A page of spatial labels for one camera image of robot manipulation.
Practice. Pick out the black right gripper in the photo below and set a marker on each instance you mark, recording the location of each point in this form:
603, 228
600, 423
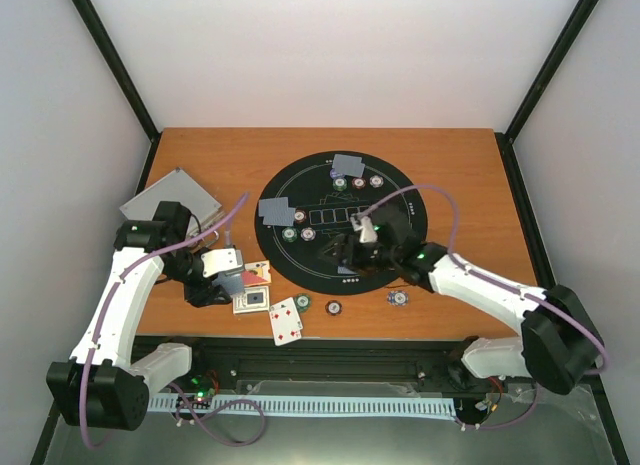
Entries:
342, 242

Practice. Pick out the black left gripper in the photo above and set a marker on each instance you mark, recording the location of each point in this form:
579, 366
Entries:
204, 294

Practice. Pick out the seat card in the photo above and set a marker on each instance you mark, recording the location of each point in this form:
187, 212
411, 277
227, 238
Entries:
279, 217
353, 170
345, 160
345, 271

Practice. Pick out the blue backed card deck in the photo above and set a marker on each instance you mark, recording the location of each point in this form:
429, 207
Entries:
232, 284

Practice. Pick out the green chip seat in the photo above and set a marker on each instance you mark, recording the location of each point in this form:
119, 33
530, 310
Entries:
289, 234
339, 184

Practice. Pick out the orange poker chip stack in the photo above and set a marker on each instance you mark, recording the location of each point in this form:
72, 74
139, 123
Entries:
333, 308

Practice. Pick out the green poker chip stack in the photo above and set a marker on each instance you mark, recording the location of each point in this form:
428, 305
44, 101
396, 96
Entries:
302, 302

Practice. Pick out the green chip top seat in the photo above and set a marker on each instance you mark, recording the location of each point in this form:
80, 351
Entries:
339, 184

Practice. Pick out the orange chip top seat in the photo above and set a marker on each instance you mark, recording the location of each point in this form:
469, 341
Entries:
358, 183

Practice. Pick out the dealt blue backed card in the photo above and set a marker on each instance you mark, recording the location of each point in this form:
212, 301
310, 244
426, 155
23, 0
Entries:
273, 206

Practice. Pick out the blue poker chip stack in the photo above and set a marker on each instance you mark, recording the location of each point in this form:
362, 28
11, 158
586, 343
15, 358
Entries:
398, 298

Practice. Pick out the four of diamonds card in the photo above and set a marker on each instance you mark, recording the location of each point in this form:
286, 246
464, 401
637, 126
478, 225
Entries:
285, 322

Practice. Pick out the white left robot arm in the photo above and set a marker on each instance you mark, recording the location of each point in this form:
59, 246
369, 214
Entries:
100, 385

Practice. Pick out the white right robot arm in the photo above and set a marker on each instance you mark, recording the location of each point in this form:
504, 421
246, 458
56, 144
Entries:
434, 268

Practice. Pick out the black round poker mat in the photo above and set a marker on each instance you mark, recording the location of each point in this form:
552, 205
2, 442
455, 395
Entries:
308, 186

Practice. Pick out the metal front tray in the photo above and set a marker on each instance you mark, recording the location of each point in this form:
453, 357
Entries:
549, 435

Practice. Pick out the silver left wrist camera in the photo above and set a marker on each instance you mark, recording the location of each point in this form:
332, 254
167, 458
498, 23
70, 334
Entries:
226, 261

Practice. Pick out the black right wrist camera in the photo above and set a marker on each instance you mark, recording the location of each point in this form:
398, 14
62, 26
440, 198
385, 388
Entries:
387, 225

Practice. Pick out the light blue cable duct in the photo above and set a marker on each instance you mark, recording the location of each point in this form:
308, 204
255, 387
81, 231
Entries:
328, 407

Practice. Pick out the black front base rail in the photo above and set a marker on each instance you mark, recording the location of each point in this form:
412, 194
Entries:
429, 366

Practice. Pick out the black right frame rail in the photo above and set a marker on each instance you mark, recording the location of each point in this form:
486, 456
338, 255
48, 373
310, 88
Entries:
537, 245

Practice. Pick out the black left rear frame post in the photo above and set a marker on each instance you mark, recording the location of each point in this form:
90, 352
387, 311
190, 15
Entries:
100, 36

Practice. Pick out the black frame post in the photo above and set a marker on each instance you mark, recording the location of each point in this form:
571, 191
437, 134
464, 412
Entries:
566, 38
100, 36

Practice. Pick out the black right rear frame post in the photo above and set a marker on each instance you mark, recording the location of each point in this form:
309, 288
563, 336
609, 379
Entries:
566, 38

